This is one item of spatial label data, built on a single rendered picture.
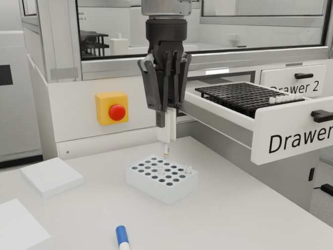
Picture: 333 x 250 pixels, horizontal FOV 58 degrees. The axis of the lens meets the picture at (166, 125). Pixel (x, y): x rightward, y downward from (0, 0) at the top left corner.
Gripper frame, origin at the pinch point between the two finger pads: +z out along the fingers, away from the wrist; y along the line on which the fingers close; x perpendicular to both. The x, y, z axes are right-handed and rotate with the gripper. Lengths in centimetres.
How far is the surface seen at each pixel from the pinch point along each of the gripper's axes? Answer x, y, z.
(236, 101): -5.0, 19.1, -1.8
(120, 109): 14.7, 0.6, -0.1
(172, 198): -7.2, -6.7, 10.7
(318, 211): -6, 130, 88
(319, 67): -8, 72, -4
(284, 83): -2, 57, 0
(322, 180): 2, 170, 88
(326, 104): -23.2, 23.3, -3.5
